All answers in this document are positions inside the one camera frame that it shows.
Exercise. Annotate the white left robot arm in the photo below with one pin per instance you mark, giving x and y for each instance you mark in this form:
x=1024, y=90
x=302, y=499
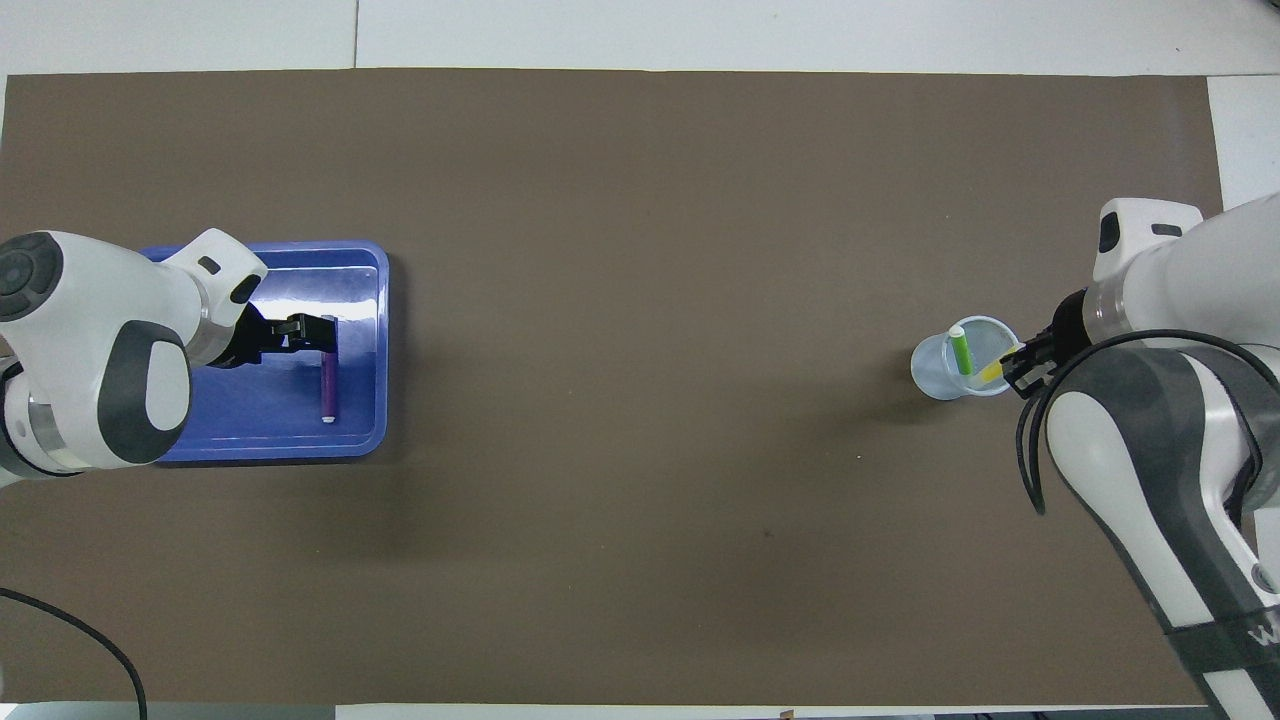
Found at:
x=90, y=330

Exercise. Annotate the yellow marker pen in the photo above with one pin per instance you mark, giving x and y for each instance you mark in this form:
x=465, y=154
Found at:
x=993, y=372

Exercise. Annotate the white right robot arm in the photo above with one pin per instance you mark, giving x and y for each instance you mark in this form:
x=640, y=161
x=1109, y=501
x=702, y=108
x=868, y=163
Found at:
x=1150, y=460

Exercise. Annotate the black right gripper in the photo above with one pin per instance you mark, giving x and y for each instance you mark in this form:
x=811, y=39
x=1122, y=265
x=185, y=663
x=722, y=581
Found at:
x=1068, y=325

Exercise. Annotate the green marker pen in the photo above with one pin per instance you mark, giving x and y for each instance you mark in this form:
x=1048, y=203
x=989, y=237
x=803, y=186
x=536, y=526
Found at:
x=962, y=352

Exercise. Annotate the brown table mat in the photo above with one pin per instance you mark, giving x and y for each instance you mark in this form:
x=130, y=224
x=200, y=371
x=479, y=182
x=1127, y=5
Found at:
x=640, y=250

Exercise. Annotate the blue plastic tray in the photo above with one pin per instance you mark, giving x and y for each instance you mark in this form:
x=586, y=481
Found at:
x=280, y=435

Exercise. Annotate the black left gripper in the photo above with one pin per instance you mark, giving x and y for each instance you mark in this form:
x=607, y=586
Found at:
x=250, y=340

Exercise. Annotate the translucent plastic cup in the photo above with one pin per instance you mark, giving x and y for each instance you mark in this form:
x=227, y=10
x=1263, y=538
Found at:
x=930, y=375

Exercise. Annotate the purple marker pen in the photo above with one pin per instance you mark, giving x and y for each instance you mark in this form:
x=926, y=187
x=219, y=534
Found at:
x=328, y=385

